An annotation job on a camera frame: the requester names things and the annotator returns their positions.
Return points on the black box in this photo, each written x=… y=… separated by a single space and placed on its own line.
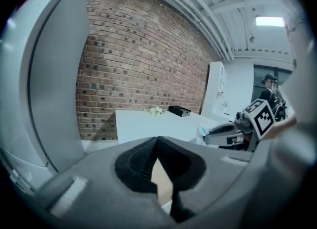
x=179 y=111

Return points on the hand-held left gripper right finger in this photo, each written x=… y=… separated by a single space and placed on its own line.
x=210 y=168

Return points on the rectangular ceiling light panel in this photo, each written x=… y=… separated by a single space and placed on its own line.
x=270 y=21

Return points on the person's right forearm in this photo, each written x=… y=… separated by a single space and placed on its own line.
x=282 y=126

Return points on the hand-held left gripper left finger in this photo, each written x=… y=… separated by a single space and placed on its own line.
x=99 y=173

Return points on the white shelf cabinet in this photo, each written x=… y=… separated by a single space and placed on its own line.
x=215 y=87

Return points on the white artificial flowers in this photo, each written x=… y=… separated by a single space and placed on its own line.
x=155 y=111

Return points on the white desk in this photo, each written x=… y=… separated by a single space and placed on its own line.
x=153 y=126

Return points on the white drawer with wooden inside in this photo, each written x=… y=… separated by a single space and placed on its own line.
x=161 y=178

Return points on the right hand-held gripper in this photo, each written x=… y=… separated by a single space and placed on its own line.
x=262 y=121

